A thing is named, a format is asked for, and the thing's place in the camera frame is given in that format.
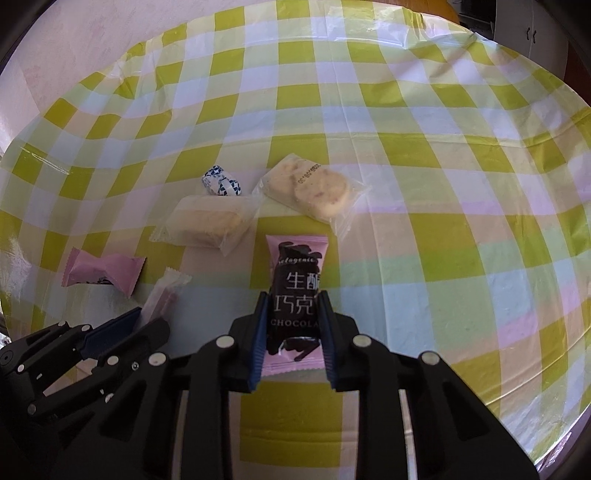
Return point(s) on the orange leather sofa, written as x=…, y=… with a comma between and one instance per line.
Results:
x=441, y=8

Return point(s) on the small pink candy packet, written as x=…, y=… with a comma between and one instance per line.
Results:
x=118, y=270

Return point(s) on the yellow green checkered tablecloth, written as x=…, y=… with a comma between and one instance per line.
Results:
x=473, y=239

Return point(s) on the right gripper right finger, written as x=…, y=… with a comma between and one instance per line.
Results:
x=415, y=414

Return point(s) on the white cabinet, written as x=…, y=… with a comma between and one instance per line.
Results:
x=527, y=28

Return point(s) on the clear wrapped cake slice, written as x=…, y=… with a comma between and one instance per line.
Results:
x=208, y=221

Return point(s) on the clear bag of two biscuits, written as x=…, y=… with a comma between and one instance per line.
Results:
x=313, y=190

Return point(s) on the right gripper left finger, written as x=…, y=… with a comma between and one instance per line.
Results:
x=172, y=415

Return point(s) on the pink black chocolate bar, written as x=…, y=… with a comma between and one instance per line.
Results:
x=292, y=329

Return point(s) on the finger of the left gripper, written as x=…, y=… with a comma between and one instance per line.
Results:
x=85, y=340
x=111, y=370

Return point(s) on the blue white wrapped candy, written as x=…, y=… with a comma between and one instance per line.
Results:
x=218, y=182

